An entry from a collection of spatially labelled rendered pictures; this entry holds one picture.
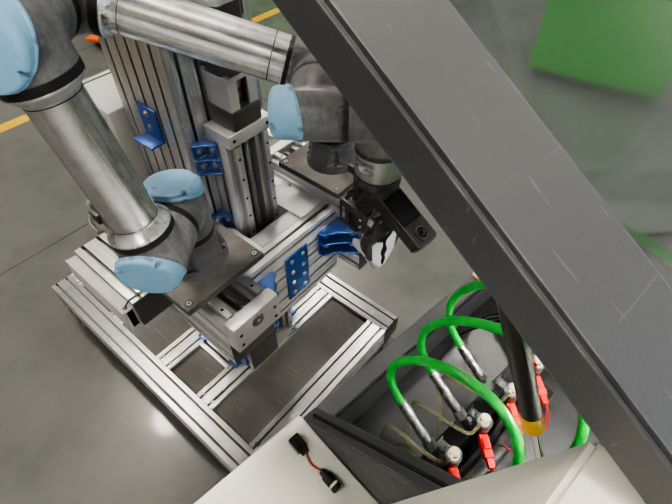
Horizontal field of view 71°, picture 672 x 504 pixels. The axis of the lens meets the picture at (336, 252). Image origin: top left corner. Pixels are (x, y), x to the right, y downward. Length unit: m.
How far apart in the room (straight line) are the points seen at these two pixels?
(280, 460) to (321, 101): 0.62
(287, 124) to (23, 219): 2.69
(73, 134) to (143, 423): 1.56
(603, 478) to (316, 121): 0.50
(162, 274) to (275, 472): 0.40
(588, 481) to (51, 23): 0.72
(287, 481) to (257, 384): 0.98
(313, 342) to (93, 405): 0.95
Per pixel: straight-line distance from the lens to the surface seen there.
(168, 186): 0.98
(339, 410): 1.00
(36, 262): 2.93
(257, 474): 0.93
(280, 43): 0.76
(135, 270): 0.89
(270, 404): 1.83
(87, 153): 0.78
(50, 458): 2.25
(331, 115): 0.65
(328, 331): 1.97
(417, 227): 0.74
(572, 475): 0.36
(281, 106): 0.66
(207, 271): 1.09
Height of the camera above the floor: 1.86
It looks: 48 degrees down
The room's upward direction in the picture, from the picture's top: straight up
